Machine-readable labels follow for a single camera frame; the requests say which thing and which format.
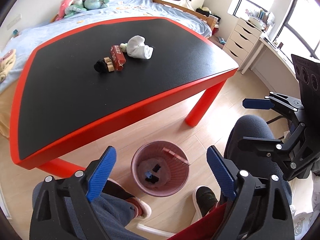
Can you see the red comb-like packet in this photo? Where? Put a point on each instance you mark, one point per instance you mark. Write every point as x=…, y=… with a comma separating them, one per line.
x=175, y=156

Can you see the window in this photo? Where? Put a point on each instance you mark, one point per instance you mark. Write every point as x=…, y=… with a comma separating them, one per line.
x=282, y=7

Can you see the cream hat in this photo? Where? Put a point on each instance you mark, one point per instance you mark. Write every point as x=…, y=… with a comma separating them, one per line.
x=205, y=9

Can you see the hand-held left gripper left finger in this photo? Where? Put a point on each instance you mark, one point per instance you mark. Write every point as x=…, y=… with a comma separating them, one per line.
x=101, y=172

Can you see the pink ribbed waste bin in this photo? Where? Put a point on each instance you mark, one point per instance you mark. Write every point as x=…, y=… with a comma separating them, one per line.
x=175, y=177

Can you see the green striped plush toy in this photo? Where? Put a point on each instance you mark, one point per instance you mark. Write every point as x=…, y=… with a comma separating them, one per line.
x=75, y=10

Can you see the white plastic tube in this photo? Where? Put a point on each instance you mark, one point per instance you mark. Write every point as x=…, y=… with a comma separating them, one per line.
x=152, y=230

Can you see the pink plush toy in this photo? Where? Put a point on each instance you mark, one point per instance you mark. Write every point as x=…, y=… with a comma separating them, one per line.
x=66, y=3

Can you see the small gold box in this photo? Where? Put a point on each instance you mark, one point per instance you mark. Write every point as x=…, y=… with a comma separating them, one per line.
x=109, y=64

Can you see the red cloth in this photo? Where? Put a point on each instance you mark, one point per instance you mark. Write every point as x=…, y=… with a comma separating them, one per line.
x=205, y=226

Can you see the person's right leg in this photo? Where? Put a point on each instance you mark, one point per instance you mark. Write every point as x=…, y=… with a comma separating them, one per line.
x=252, y=132

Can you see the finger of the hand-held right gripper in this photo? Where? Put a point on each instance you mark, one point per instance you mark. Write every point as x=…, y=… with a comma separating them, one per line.
x=257, y=143
x=255, y=103

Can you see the red table with black top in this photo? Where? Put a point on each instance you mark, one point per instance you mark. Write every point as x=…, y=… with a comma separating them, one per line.
x=140, y=90

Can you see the white sock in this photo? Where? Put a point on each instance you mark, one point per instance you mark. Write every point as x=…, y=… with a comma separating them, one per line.
x=138, y=47

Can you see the books and storage box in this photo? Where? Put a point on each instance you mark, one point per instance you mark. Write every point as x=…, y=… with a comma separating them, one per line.
x=260, y=17

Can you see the folded towels on bed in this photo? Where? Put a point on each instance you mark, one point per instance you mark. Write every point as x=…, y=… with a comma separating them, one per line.
x=6, y=67

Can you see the person's right slipper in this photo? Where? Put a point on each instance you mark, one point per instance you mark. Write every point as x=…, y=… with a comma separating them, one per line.
x=205, y=197

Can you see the white desk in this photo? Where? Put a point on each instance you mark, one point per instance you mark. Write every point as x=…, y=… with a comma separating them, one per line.
x=272, y=55

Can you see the black bag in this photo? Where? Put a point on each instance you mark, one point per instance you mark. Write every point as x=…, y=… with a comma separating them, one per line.
x=212, y=16

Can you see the person's left leg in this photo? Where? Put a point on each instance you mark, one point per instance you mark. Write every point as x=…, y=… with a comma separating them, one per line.
x=100, y=215

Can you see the red printed box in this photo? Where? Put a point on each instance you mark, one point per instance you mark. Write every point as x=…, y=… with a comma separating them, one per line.
x=117, y=56

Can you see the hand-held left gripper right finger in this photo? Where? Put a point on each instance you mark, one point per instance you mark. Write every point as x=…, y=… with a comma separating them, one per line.
x=221, y=175

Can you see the black plastic scrap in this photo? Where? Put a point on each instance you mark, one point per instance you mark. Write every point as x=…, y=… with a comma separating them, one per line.
x=151, y=176

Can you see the light green wrapper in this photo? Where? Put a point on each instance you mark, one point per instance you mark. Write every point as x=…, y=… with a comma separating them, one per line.
x=123, y=46

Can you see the bed with blue sheet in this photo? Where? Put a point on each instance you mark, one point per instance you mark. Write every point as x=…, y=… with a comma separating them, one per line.
x=50, y=32

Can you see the small blue object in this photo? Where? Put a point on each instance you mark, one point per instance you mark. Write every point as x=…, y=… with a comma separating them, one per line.
x=15, y=33

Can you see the white drawer unit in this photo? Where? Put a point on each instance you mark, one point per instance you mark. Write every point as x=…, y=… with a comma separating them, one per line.
x=240, y=40

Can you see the white wall outlet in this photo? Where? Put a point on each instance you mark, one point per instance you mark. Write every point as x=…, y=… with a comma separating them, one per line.
x=13, y=21

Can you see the teal plush toy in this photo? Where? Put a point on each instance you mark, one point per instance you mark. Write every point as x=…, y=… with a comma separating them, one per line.
x=96, y=0

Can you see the person's leg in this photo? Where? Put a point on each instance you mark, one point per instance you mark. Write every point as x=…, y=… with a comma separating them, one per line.
x=100, y=215
x=252, y=132

